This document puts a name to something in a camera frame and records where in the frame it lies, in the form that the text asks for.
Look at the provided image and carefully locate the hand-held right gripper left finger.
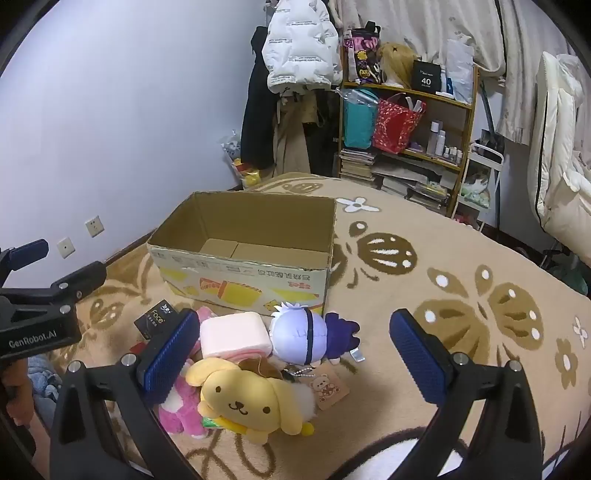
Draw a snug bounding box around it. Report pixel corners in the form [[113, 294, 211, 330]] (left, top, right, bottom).
[[50, 308, 204, 480]]

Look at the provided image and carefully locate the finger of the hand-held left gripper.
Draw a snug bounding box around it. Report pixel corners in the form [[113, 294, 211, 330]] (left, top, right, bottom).
[[0, 261, 108, 320], [0, 239, 50, 289]]

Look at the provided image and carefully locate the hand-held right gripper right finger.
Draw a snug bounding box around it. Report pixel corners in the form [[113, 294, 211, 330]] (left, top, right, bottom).
[[389, 308, 543, 480]]

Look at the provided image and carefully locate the pink bear plush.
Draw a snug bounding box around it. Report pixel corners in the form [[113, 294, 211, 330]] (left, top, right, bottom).
[[157, 307, 218, 438]]

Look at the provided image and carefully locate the pink cube plush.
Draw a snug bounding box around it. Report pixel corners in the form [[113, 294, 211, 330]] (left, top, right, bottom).
[[198, 311, 272, 361]]

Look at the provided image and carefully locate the yellow dog plush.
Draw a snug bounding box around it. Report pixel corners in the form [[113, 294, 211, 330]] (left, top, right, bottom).
[[185, 357, 317, 445]]

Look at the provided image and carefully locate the cardboard box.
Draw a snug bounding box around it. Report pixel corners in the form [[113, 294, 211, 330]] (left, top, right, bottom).
[[147, 191, 336, 319]]

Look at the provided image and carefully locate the purple-haired doll plush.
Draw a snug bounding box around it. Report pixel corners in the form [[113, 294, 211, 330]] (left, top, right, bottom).
[[269, 301, 361, 367]]

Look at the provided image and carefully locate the black tissue pack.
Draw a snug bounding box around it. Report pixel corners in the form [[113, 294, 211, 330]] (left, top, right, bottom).
[[134, 300, 183, 342]]

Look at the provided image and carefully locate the blue patterned cloth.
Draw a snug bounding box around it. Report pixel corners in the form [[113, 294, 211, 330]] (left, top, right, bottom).
[[28, 357, 63, 402]]

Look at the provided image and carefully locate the beige patterned rug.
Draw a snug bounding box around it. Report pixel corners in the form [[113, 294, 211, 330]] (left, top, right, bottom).
[[46, 172, 591, 480]]

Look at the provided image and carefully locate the bear print hang tag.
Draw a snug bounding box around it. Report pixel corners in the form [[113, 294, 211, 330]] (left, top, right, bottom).
[[307, 371, 352, 411]]

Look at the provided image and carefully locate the white and black plush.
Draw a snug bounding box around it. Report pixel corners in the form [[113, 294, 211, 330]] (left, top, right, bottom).
[[323, 427, 467, 480]]

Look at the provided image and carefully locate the pile of papers and magazines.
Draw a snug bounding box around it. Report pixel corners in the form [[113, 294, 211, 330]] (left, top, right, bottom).
[[372, 157, 455, 210]]

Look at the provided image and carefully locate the white trolley cart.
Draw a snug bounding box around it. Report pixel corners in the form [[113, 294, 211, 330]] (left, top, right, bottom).
[[455, 141, 504, 232]]

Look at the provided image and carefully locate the stack of books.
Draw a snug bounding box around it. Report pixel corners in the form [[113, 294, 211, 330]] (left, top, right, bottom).
[[339, 148, 377, 181]]

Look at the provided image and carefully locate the plastic bag of toys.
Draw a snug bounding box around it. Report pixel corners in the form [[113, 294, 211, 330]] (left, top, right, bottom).
[[221, 130, 262, 190]]

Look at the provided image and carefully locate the white bottle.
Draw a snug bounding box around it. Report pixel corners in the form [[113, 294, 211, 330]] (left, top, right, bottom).
[[427, 121, 446, 155]]

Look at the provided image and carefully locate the wooden shelf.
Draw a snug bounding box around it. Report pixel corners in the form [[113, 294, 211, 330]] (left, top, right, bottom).
[[338, 65, 478, 217]]

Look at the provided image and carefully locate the red gift bag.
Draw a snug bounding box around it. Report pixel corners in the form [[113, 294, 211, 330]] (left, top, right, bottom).
[[373, 93, 426, 154]]

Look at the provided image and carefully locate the teal bag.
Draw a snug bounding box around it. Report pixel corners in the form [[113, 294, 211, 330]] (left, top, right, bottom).
[[342, 90, 379, 149]]

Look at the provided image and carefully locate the dark hanging garment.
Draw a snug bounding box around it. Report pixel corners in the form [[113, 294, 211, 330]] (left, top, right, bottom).
[[302, 88, 342, 176]]

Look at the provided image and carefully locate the black coat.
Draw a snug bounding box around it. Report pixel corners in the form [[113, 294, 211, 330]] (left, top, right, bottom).
[[241, 25, 282, 169]]

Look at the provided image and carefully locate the beige coat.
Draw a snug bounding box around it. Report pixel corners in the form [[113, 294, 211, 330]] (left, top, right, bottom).
[[272, 92, 310, 178]]

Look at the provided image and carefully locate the black box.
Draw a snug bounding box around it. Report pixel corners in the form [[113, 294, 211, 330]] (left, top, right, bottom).
[[412, 59, 445, 94]]

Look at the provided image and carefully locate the white plastic bag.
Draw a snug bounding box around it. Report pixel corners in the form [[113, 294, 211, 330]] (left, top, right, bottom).
[[445, 39, 476, 104]]

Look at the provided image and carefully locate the blond wig head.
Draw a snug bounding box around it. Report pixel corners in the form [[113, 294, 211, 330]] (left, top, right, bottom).
[[379, 42, 419, 88]]

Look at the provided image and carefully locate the patterned tote bag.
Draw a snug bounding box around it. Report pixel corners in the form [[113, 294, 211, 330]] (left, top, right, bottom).
[[344, 21, 384, 86]]

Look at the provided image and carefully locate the cream curtain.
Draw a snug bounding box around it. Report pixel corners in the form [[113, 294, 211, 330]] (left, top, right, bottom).
[[332, 0, 573, 146]]

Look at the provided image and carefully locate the white puffer jacket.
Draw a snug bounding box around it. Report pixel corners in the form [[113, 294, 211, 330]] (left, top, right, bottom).
[[262, 0, 343, 95]]

